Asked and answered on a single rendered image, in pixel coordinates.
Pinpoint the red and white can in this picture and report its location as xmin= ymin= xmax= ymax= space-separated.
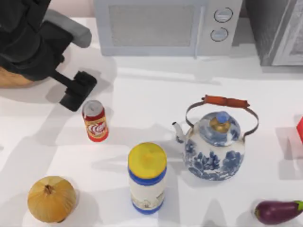
xmin=81 ymin=100 xmax=110 ymax=143

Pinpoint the microwave oven door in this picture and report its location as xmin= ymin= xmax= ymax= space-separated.
xmin=94 ymin=0 xmax=205 ymax=57

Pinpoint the yellow onion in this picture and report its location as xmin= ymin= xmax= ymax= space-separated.
xmin=27 ymin=175 xmax=77 ymax=224

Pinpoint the white bottle with yellow lid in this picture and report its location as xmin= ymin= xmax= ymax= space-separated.
xmin=127 ymin=141 xmax=168 ymax=215

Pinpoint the pale microwave oven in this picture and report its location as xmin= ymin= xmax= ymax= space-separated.
xmin=93 ymin=0 xmax=241 ymax=59

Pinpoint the microwave knob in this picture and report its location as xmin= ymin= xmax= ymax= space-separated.
xmin=210 ymin=26 xmax=230 ymax=44
xmin=214 ymin=7 xmax=234 ymax=23

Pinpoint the blue and white kettle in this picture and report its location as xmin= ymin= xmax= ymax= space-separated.
xmin=171 ymin=95 xmax=259 ymax=182

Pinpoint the pale cabinet door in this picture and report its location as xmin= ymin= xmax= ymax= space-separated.
xmin=271 ymin=0 xmax=303 ymax=66

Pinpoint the red box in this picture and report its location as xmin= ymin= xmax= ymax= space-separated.
xmin=295 ymin=116 xmax=303 ymax=145

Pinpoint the purple eggplant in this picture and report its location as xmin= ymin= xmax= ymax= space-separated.
xmin=254 ymin=200 xmax=303 ymax=226

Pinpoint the microwave door handle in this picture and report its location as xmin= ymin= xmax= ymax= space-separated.
xmin=193 ymin=6 xmax=205 ymax=59

